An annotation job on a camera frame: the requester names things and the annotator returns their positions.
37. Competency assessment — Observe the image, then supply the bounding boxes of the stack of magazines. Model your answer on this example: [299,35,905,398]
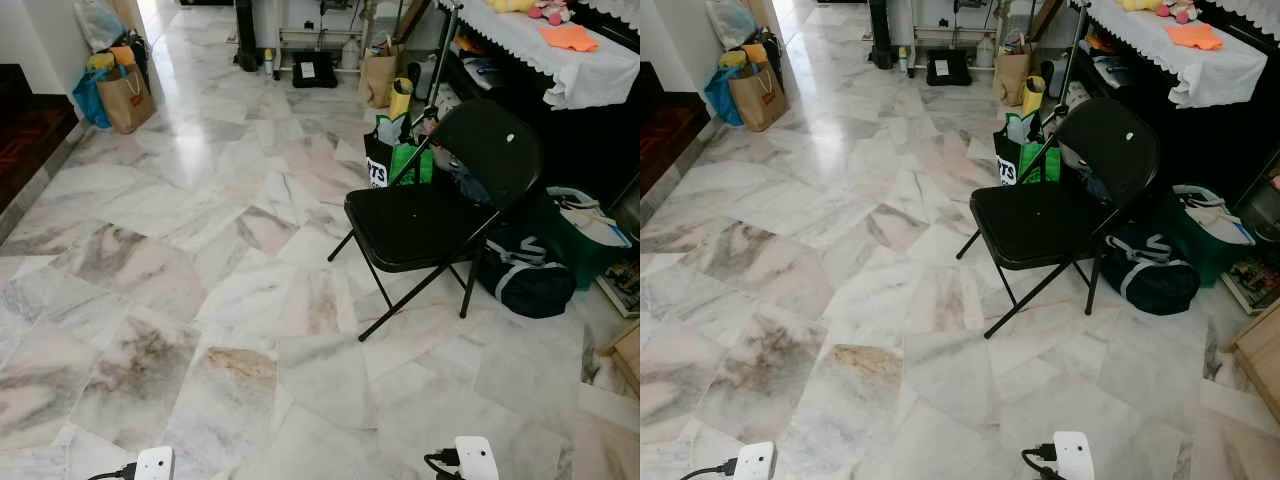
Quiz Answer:
[1222,254,1280,316]
[597,258,641,319]

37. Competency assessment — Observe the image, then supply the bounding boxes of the green bin with cloth bag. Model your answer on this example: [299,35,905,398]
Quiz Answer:
[528,186,635,291]
[1160,184,1257,289]

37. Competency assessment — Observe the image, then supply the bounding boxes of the light wooden table corner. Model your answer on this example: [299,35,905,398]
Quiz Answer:
[1232,298,1280,425]
[603,320,641,393]

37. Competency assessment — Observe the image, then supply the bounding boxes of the blue plastic bag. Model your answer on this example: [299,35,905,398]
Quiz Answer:
[704,66,745,127]
[72,68,113,130]

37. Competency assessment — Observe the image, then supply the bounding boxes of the brown paper shopping bag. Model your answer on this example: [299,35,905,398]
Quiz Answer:
[728,62,789,133]
[95,64,157,136]

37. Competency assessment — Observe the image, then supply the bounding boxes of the white lace tablecloth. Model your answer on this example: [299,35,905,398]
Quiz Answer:
[437,0,641,111]
[1068,0,1269,110]

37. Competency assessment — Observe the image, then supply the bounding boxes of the black folding chair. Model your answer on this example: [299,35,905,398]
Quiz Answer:
[327,98,545,343]
[955,97,1161,340]

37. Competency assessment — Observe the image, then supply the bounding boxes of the orange folded cloth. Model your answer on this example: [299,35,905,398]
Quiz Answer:
[1163,22,1225,51]
[537,23,600,53]

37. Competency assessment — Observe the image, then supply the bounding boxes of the clear plastic bag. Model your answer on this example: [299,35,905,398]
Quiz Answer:
[705,0,759,51]
[73,0,127,53]

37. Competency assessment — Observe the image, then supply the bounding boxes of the green tote bag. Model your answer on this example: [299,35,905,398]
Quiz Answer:
[375,113,437,187]
[1005,112,1063,185]

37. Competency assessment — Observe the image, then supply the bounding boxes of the tan paper bag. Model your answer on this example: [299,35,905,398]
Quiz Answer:
[359,42,401,109]
[994,42,1035,108]

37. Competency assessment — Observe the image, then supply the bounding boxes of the black fan stand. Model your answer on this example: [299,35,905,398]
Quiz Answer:
[233,0,263,73]
[868,0,897,71]

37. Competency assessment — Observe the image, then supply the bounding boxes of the black floor scale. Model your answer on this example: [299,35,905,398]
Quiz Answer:
[291,51,339,89]
[925,49,973,87]

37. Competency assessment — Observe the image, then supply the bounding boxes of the navy duffel bag white straps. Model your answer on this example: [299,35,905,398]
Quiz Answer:
[474,236,577,320]
[1098,224,1201,317]

